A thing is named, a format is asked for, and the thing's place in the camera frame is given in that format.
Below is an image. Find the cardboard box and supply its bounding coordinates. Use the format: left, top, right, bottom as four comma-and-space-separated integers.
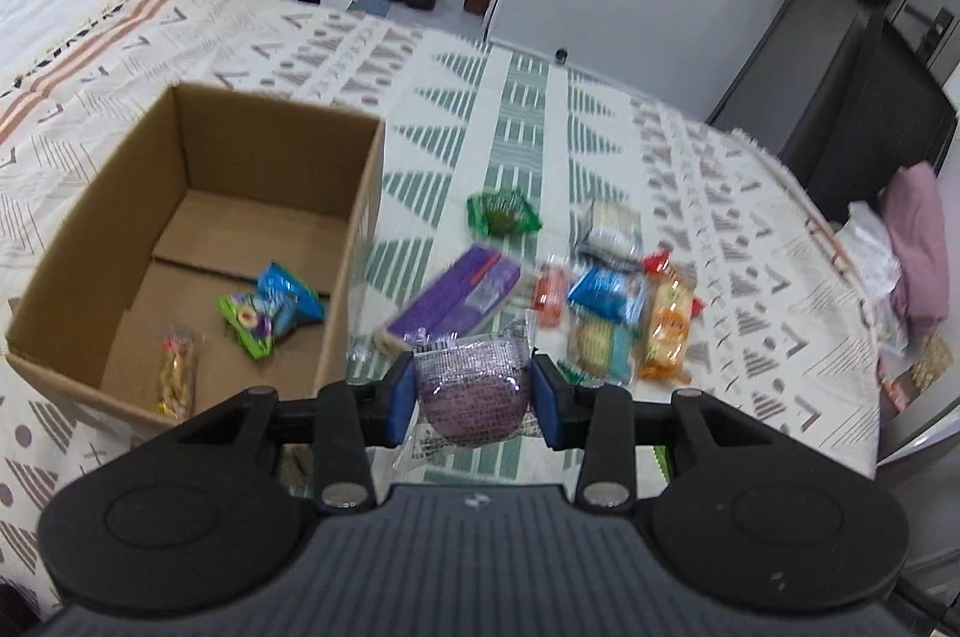
6, 83, 387, 439

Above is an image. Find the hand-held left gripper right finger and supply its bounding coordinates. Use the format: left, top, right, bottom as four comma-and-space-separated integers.
530, 355, 782, 512

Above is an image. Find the pale biscuit packet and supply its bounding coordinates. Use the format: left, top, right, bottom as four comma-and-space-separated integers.
565, 314, 639, 384

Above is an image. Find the patterned bed blanket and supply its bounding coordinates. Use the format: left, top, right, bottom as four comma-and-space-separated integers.
0, 0, 883, 615

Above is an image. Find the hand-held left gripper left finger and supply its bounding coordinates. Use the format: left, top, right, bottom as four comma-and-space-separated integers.
172, 353, 418, 515

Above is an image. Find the black chair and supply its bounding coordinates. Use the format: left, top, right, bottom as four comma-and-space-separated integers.
780, 17, 960, 219

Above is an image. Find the pink cloth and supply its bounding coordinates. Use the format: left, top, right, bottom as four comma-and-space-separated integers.
888, 163, 950, 324

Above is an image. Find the white plastic bag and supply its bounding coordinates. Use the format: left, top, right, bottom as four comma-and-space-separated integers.
835, 200, 902, 309

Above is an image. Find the blue wafer packet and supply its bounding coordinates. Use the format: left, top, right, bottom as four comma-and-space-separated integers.
567, 265, 648, 324

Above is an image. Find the long purple snack packet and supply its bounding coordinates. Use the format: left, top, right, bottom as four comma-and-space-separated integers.
383, 243, 523, 354

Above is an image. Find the blue triangular snack packet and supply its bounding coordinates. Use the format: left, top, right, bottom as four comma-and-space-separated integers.
257, 263, 326, 338

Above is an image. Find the dark green snack packet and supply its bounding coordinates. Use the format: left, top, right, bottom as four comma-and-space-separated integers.
466, 190, 543, 239

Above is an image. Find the round purple snack packet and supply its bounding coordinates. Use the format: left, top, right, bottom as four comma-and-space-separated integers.
409, 328, 538, 452

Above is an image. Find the clear candy packet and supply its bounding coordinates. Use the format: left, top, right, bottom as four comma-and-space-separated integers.
153, 325, 203, 420

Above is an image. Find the small orange snack packet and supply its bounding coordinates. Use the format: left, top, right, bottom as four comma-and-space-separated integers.
530, 257, 569, 330

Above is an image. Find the orange bread packet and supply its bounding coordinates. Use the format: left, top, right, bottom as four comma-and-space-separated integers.
635, 250, 707, 384

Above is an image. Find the white and black snack packet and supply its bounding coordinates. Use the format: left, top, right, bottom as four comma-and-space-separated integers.
575, 199, 645, 267

